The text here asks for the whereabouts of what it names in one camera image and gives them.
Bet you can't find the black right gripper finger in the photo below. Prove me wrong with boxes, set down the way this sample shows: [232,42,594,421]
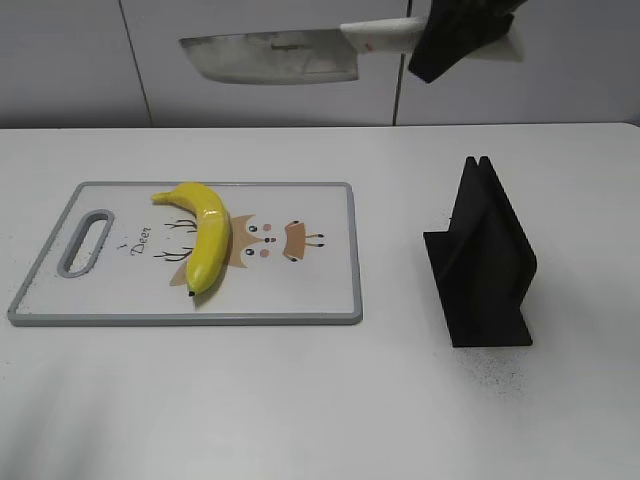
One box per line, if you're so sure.
[408,0,522,83]

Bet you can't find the white handled kitchen knife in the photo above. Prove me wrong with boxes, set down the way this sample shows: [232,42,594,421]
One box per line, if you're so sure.
[179,17,427,85]

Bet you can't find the yellow plastic banana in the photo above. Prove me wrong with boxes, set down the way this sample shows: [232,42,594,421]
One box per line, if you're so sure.
[151,182,231,297]

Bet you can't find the black knife stand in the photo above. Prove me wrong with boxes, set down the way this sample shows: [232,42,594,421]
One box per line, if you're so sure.
[423,156,537,348]

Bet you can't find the white grey cutting board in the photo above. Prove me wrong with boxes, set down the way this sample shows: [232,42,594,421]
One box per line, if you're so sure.
[7,181,362,326]

